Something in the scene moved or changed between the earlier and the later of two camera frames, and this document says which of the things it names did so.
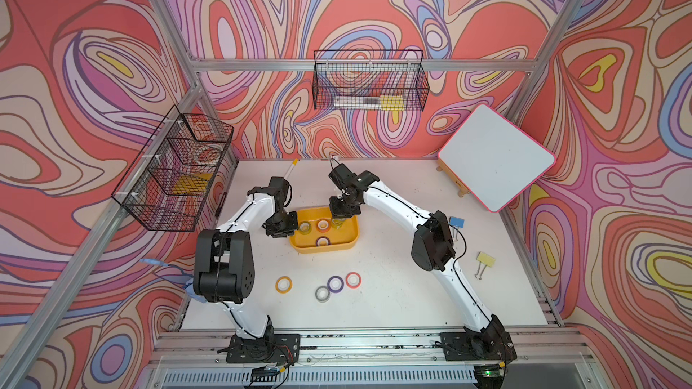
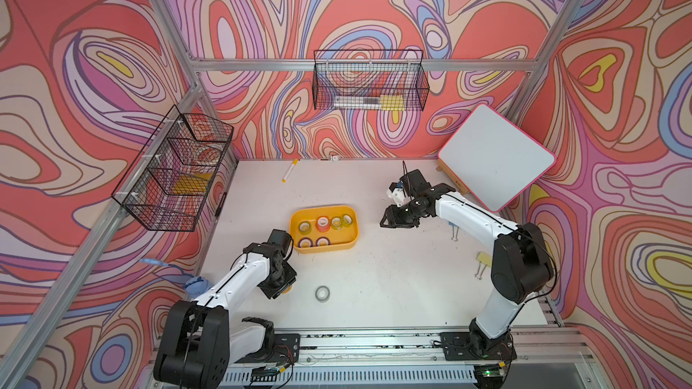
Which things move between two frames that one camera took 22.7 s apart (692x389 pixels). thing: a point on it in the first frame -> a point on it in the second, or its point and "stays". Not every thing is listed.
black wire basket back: x=369 y=80 stays
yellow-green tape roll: x=305 y=228 stays
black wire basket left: x=168 y=184 stays
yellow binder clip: x=486 y=259 stays
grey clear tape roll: x=322 y=294 stays
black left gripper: x=289 y=230 -> x=272 y=292
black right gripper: x=336 y=212 -> x=395 y=221
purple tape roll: x=323 y=240 -> x=305 y=239
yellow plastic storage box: x=323 y=237 stays
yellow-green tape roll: x=337 y=222 stays
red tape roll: x=323 y=225 stays
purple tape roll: x=335 y=284 -> x=323 y=239
